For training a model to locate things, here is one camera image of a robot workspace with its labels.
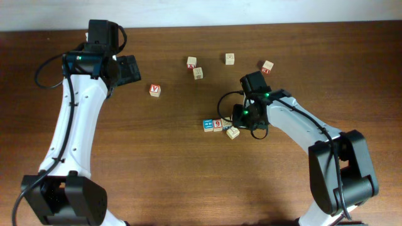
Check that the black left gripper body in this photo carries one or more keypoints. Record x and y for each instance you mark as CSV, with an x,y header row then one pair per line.
x,y
130,73

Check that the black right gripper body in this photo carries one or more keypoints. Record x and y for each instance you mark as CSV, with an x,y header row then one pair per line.
x,y
242,118

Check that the yellow wooden block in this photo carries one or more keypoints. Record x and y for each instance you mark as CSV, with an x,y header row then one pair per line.
x,y
232,132

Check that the green wooden block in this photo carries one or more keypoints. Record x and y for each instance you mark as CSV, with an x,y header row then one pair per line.
x,y
226,123

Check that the red number 6 block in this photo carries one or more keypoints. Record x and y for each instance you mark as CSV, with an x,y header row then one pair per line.
x,y
217,125

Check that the blue letter H block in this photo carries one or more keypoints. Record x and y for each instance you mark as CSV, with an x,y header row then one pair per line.
x,y
208,125

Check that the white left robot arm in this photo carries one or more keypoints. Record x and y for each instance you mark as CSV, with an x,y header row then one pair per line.
x,y
62,193

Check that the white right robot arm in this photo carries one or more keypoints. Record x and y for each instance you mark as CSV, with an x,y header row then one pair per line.
x,y
341,172

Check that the red letter A block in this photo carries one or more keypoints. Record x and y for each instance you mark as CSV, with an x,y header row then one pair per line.
x,y
154,90

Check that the red X wooden block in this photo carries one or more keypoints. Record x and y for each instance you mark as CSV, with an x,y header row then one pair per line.
x,y
191,62

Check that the plain K wooden block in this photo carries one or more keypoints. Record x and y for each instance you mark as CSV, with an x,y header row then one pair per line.
x,y
198,73

